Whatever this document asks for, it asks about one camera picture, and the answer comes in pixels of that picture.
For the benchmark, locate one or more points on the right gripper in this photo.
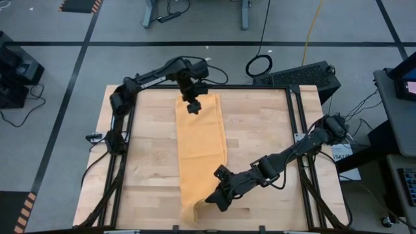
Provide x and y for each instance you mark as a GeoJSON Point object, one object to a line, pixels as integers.
{"type": "Point", "coordinates": [242, 183]}

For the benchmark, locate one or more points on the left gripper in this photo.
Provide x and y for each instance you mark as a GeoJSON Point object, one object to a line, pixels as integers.
{"type": "Point", "coordinates": [192, 90]}

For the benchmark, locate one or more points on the yellow waffle-weave towel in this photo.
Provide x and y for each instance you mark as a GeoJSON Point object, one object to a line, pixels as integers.
{"type": "Point", "coordinates": [198, 146]}

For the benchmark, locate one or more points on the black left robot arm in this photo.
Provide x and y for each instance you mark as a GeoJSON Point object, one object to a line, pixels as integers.
{"type": "Point", "coordinates": [152, 76]}

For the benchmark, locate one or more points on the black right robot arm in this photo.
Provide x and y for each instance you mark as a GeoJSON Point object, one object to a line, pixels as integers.
{"type": "Point", "coordinates": [292, 152]}

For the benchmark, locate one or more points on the black power strip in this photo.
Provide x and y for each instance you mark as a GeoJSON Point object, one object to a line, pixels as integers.
{"type": "Point", "coordinates": [169, 17]}

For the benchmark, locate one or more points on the grey desk leg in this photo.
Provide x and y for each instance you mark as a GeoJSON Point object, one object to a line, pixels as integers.
{"type": "Point", "coordinates": [149, 14]}
{"type": "Point", "coordinates": [245, 16]}

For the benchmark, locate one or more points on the black perforated computer tower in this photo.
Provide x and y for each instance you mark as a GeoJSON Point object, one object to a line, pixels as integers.
{"type": "Point", "coordinates": [302, 76]}

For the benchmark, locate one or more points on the white paper sheet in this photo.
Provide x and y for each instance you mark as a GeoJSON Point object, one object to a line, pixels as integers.
{"type": "Point", "coordinates": [349, 169]}

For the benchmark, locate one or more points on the black stand base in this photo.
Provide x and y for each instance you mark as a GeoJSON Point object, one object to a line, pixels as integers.
{"type": "Point", "coordinates": [367, 156]}

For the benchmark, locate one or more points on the black orange-striped floor mat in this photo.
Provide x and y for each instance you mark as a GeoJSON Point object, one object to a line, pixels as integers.
{"type": "Point", "coordinates": [9, 211]}
{"type": "Point", "coordinates": [79, 5]}

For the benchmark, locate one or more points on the black caster wheel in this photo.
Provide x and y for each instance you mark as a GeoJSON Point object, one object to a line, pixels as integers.
{"type": "Point", "coordinates": [386, 222]}

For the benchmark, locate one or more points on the black equipment stack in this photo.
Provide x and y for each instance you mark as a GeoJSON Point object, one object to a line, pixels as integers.
{"type": "Point", "coordinates": [16, 65]}

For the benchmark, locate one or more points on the black keyboard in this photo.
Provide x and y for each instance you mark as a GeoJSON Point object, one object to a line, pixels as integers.
{"type": "Point", "coordinates": [410, 187]}

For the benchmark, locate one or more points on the grey side table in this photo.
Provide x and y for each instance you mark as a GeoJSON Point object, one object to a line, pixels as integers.
{"type": "Point", "coordinates": [399, 123]}

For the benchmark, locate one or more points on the black monitor with lit screen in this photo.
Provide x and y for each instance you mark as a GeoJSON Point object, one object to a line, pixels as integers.
{"type": "Point", "coordinates": [406, 86]}

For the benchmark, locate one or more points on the black aluminium table frame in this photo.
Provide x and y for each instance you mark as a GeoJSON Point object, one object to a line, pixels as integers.
{"type": "Point", "coordinates": [260, 86]}

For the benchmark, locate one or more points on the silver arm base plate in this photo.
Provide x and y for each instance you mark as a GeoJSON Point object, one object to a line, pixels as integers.
{"type": "Point", "coordinates": [299, 137]}

